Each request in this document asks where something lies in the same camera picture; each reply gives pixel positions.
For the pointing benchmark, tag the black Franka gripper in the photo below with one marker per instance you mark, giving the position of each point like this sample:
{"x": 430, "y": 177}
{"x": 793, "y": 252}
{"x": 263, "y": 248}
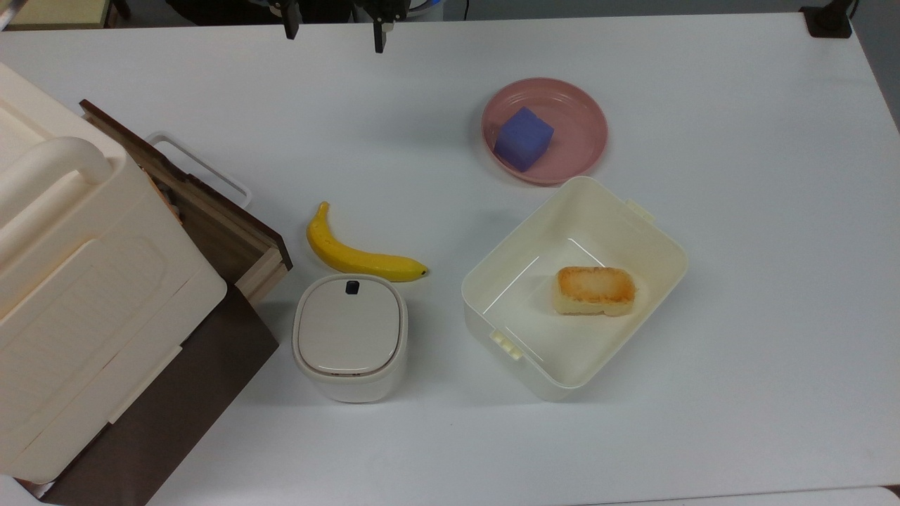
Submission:
{"x": 385, "y": 8}

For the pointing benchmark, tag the brown wooden drawer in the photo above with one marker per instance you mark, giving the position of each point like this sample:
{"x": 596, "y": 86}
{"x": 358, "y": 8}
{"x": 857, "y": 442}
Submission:
{"x": 225, "y": 225}

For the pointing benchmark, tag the dark brown drawer cabinet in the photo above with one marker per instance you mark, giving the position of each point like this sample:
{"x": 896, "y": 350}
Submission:
{"x": 176, "y": 414}

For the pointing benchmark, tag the light blue round object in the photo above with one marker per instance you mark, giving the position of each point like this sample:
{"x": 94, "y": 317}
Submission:
{"x": 425, "y": 7}

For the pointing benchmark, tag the blue purple cube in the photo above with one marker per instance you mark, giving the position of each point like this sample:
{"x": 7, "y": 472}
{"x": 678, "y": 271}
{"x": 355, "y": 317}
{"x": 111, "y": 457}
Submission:
{"x": 523, "y": 138}

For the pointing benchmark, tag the yellow banana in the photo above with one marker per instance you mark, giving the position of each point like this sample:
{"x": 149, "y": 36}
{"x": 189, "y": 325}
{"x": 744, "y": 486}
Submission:
{"x": 351, "y": 260}

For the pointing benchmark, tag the pink plastic plate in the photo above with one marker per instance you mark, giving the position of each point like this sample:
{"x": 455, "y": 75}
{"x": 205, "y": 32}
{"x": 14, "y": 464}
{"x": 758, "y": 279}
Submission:
{"x": 576, "y": 119}

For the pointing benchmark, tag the yellowish wooden furniture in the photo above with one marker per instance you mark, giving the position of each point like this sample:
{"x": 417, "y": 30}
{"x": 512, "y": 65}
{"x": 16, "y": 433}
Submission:
{"x": 56, "y": 13}

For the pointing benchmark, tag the white lidded mini bin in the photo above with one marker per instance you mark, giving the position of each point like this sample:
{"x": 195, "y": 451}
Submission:
{"x": 349, "y": 337}

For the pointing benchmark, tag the cream plastic open container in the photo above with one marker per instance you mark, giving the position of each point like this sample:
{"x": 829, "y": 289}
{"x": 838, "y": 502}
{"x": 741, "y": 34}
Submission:
{"x": 605, "y": 225}

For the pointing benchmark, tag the toasted bread slice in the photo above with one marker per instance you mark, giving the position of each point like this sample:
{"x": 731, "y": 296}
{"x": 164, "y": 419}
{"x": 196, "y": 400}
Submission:
{"x": 595, "y": 289}

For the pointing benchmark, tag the black table clamp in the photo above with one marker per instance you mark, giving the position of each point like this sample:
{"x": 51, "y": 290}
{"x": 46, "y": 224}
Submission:
{"x": 828, "y": 21}

